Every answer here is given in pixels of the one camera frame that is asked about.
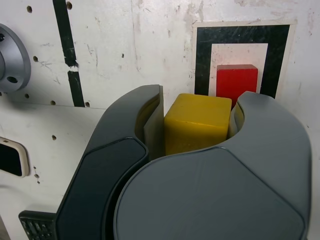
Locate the white rimmed black object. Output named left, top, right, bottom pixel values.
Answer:
left=0, top=136, right=31, bottom=179

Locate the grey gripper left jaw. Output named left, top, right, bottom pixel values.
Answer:
left=55, top=84, right=166, bottom=240

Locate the black ribbed object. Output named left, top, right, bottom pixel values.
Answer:
left=18, top=209, right=60, bottom=240

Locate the black tape strip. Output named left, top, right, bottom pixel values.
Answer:
left=52, top=0, right=86, bottom=108

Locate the yellow cube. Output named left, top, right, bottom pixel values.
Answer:
left=163, top=93, right=233, bottom=157

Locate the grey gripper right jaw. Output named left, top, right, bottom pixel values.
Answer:
left=112, top=91, right=313, bottom=240

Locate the black tape square outline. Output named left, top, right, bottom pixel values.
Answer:
left=194, top=24, right=291, bottom=100

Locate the red cube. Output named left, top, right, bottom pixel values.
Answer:
left=216, top=64, right=259, bottom=110

